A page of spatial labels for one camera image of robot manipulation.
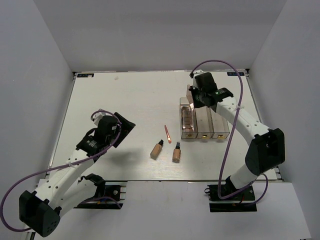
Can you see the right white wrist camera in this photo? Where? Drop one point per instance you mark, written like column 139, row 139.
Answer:
column 193, row 76

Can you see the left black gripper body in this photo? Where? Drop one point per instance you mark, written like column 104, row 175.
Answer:
column 112, row 137

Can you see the foundation bottle pump top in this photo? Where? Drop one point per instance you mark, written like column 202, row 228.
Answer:
column 176, row 153

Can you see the pink lip pencil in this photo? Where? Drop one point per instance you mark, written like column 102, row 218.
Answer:
column 167, row 134

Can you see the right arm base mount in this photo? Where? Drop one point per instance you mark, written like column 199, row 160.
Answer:
column 243, row 202

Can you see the clear acrylic drawer organizer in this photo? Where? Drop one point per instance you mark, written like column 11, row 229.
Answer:
column 207, row 124

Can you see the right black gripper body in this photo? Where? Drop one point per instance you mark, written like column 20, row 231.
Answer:
column 197, row 96

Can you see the foundation bottle black cap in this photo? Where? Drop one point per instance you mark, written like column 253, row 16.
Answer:
column 156, row 150

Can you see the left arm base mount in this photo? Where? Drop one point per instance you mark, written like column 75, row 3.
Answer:
column 113, row 198

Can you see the square pink eyeshadow palette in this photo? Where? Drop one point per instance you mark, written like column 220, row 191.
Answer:
column 189, row 96

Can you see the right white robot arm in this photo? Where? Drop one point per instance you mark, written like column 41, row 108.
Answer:
column 266, row 146

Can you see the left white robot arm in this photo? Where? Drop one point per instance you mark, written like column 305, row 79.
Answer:
column 68, row 187

